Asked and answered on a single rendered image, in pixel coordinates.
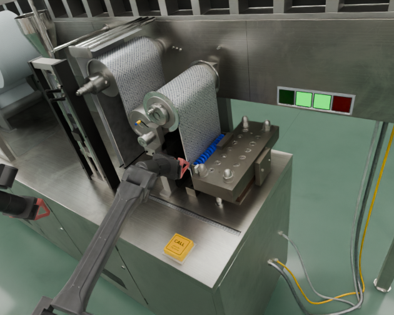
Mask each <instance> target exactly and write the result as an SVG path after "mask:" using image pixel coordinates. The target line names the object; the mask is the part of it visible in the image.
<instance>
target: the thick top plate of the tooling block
mask: <svg viewBox="0 0 394 315"><path fill-rule="evenodd" d="M271 128H272V130H271V131H270V132H264V131H263V123H262V122H255V121H250V126H249V127H241V122H240V123H239V125H238V126H237V127H236V128H235V129H234V130H233V131H232V133H233V138H232V139H231V141H230V142H229V143H228V144H227V145H226V146H225V147H224V148H223V150H219V149H216V151H215V152H214V153H213V154H212V155H211V156H210V157H209V158H208V159H207V160H206V161H205V163H204V165H205V166H206V169H207V170H208V175H207V176H206V177H199V176H198V174H197V173H194V175H193V176H192V177H191V178H192V181H193V186H194V189H195V190H198V191H201V192H203V193H206V194H209V195H212V196H214V197H217V198H220V199H223V200H225V201H229V202H231V203H234V202H235V201H236V199H237V198H238V196H239V195H240V193H241V192H242V190H243V189H244V188H245V186H246V185H247V184H248V182H249V180H250V179H251V178H252V176H253V175H254V173H255V161H256V160H257V159H258V157H259V156H260V154H261V153H262V152H263V150H264V148H265V147H268V148H271V149H272V147H273V146H274V145H275V143H276V142H277V140H278V139H279V126H275V125H271ZM225 169H230V170H231V172H232V174H233V177H234V181H233V182H232V183H229V184H226V183H225V182H223V175H224V170H225Z"/></svg>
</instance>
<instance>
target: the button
mask: <svg viewBox="0 0 394 315"><path fill-rule="evenodd" d="M193 246H194V244H193V241H192V240H190V239H188V238H186V237H183V236H181V235H179V234H177V233H176V234H175V235H174V236H173V237H172V239H171V240H170V241H169V243H168V244H167V245H166V246H165V247H164V252H165V253H166V254H168V255H170V256H171V257H173V258H175V259H177V260H179V261H181V262H182V261H183V259H184V258H185V257H186V255H187V254H188V253H189V251H190V250H191V248H192V247H193Z"/></svg>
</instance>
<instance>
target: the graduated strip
mask: <svg viewBox="0 0 394 315"><path fill-rule="evenodd" d="M148 199H151V200H153V201H156V202H157V203H160V204H163V205H165V206H168V207H169V208H172V209H174V210H177V211H179V212H181V213H184V214H186V215H189V216H191V217H193V218H196V219H198V220H200V221H203V222H205V223H208V224H210V225H212V226H214V227H217V228H219V229H222V230H224V231H226V232H229V233H231V234H234V235H236V236H238V237H239V235H240V234H241V231H239V230H237V229H234V228H232V227H229V226H227V225H225V224H222V223H220V222H217V221H214V220H212V219H210V218H208V217H205V216H202V215H200V214H198V213H195V212H193V211H190V210H188V209H185V208H183V207H181V206H178V205H175V204H173V203H171V202H168V201H165V200H164V199H161V198H159V197H156V196H154V195H151V194H149V197H148Z"/></svg>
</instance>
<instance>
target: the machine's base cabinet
mask: <svg viewBox="0 0 394 315"><path fill-rule="evenodd" d="M292 164H293V162H292V163H291V165H290V166H289V168H288V170H287V172H286V173H285V175H284V176H283V179H282V180H281V182H280V183H279V185H278V187H277V188H276V190H275V192H274V193H273V195H272V197H271V199H270V200H269V202H268V204H267V205H266V207H265V209H264V210H263V212H262V213H261V216H260V217H259V219H258V220H257V222H256V224H255V226H254V227H253V229H252V230H251V232H250V234H249V236H248V237H247V239H246V241H245V243H244V244H243V246H242V247H241V249H240V251H239V253H238V254H237V256H236V257H235V260H234V261H233V263H232V265H231V266H230V268H229V270H228V271H227V273H226V274H225V276H224V278H223V280H222V281H221V283H220V285H219V286H218V288H217V290H216V292H215V293H214V294H211V293H210V292H208V291H206V290H204V289H203V288H201V287H199V286H197V285H195V284H194V283H192V282H190V281H189V280H187V279H185V278H183V277H181V276H180V275H178V274H176V273H175V272H173V271H171V270H169V269H167V268H165V267H164V266H162V265H160V264H158V263H157V262H155V261H153V260H151V259H150V258H148V257H146V256H144V255H142V254H141V253H139V252H137V251H135V250H134V249H132V248H130V247H128V246H127V245H125V244H123V243H121V242H119V241H117V243H116V245H115V247H114V249H113V251H112V253H111V255H110V257H109V259H108V261H107V263H106V265H105V267H104V269H103V271H102V273H101V275H100V276H101V277H102V278H104V279H105V280H107V281H108V282H110V283H111V284H112V285H114V286H116V287H117V288H118V289H120V290H121V291H122V292H124V293H126V294H127V295H128V296H130V297H131V298H133V299H134V300H136V301H137V302H139V303H140V304H142V305H143V306H144V307H146V308H147V309H149V310H150V311H152V312H153V313H155V314H156V315H263V313H264V311H265V309H266V307H267V305H268V302H269V300H270V297H271V295H272V294H273V291H274V289H275V287H276V284H277V282H278V280H279V278H280V276H281V273H280V272H279V271H277V270H276V269H275V268H274V267H273V266H269V265H268V262H269V260H270V259H271V260H273V263H275V264H276V265H277V266H279V267H280V268H281V269H282V270H283V269H284V267H283V266H282V265H281V264H279V263H276V262H274V261H275V258H277V259H278V261H279V262H281V263H282V264H284V265H285V264H286V262H287V255H288V240H287V239H286V238H285V237H283V236H280V235H279V234H280V231H283V234H285V235H286V236H288V233H289V221H290V199H291V176H292ZM0 190H1V191H4V192H7V193H11V194H14V195H20V196H31V197H36V198H41V199H43V198H42V197H40V196H38V195H37V194H34V193H33V192H31V191H29V190H28V189H26V188H24V187H22V186H20V185H19V184H17V183H15V182H14V183H13V186H12V188H11V189H7V190H5V189H0ZM43 201H44V203H45V205H46V206H47V208H48V209H49V210H50V214H49V215H48V216H45V217H42V218H40V219H38V220H35V221H33V220H28V219H19V218H17V219H18V220H20V221H21V222H23V223H24V224H25V225H27V226H29V227H30V228H31V229H33V230H34V231H36V232H37V233H39V234H40V235H42V236H43V237H44V238H46V239H47V240H49V241H51V242H52V243H53V244H55V245H56V246H57V247H59V248H60V249H62V250H63V251H65V252H66V253H68V254H69V255H70V256H72V257H73V258H75V259H76V260H78V261H80V260H81V258H82V256H83V254H84V252H85V251H86V249H87V247H88V246H89V244H90V242H91V240H92V238H93V237H94V235H95V234H96V231H97V230H98V229H96V228H95V227H93V226H91V225H90V224H88V223H86V222H84V221H82V220H80V219H79V218H77V217H76V216H73V215H72V214H70V213H68V212H66V211H65V210H63V209H61V208H60V207H57V206H56V205H54V204H53V203H51V202H49V201H47V200H45V199H43Z"/></svg>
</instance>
